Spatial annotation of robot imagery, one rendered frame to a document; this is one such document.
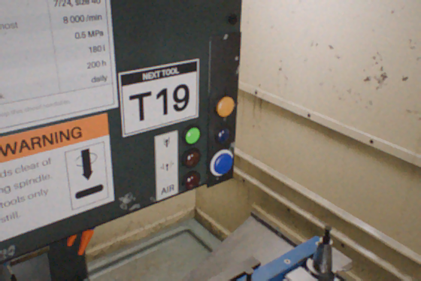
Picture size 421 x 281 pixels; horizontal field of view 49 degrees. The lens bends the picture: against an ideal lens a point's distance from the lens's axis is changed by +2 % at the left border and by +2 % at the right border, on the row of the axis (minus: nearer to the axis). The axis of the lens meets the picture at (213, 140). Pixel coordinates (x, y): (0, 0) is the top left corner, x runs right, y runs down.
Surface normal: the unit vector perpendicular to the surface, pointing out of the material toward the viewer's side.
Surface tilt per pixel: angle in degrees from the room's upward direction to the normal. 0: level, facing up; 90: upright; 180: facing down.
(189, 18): 90
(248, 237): 24
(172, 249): 0
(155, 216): 90
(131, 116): 90
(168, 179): 90
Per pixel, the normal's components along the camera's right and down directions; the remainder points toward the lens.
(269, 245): -0.29, -0.71
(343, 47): -0.79, 0.25
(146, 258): 0.03, -0.90
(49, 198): 0.61, 0.36
